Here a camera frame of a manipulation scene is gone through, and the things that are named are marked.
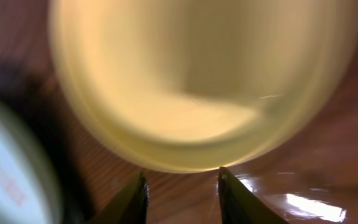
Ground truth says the light blue plate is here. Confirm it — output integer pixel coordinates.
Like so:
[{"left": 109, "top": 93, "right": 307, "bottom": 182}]
[{"left": 0, "top": 103, "right": 63, "bottom": 224}]

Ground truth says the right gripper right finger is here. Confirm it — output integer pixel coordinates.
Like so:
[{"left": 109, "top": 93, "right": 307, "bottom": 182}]
[{"left": 218, "top": 167, "right": 288, "bottom": 224}]

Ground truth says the black round tray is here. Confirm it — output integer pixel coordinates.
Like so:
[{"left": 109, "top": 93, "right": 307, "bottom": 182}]
[{"left": 0, "top": 61, "right": 95, "bottom": 223}]

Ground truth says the yellow plate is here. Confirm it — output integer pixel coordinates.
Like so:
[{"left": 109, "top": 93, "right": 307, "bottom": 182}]
[{"left": 49, "top": 1, "right": 358, "bottom": 173}]

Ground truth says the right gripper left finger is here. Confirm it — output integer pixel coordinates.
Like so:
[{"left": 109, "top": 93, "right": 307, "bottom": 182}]
[{"left": 87, "top": 172, "right": 149, "bottom": 224}]

